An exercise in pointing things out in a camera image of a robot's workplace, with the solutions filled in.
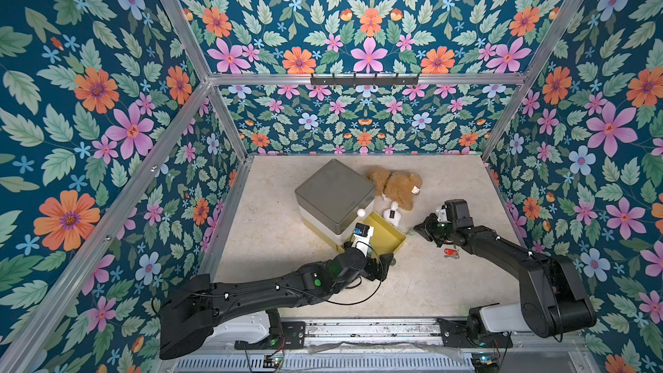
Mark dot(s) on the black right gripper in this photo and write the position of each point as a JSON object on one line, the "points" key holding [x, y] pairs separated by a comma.
{"points": [[432, 228]]}

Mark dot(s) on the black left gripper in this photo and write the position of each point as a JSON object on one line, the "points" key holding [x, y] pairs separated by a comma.
{"points": [[380, 274]]}

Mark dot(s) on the yellow bottom drawer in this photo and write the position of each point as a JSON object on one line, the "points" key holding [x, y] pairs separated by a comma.
{"points": [[386, 238]]}

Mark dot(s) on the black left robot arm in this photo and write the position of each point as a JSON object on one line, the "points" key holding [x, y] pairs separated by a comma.
{"points": [[191, 313]]}

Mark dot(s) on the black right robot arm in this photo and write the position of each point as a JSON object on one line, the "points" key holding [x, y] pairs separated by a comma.
{"points": [[552, 298]]}

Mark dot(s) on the white yellow drawer cabinet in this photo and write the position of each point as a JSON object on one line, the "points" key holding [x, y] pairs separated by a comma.
{"points": [[335, 234]]}

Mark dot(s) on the small white plush toy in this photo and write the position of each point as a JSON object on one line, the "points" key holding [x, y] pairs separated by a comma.
{"points": [[393, 214]]}

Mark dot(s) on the brown teddy bear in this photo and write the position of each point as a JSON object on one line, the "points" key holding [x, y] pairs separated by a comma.
{"points": [[401, 187]]}

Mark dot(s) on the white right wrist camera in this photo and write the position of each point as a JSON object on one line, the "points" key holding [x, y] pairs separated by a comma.
{"points": [[441, 214]]}

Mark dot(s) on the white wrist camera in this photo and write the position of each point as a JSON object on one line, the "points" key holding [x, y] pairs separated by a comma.
{"points": [[361, 238], [441, 214]]}

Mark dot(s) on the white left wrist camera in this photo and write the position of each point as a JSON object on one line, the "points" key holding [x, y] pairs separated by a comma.
{"points": [[361, 238]]}

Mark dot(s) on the aluminium front rail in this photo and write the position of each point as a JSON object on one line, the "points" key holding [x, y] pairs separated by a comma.
{"points": [[392, 345]]}

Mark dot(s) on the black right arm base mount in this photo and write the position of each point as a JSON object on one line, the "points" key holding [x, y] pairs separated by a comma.
{"points": [[466, 331]]}

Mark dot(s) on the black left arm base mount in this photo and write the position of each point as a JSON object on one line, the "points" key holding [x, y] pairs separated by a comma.
{"points": [[267, 331]]}

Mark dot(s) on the black hook rail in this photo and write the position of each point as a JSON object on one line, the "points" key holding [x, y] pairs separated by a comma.
{"points": [[349, 80]]}

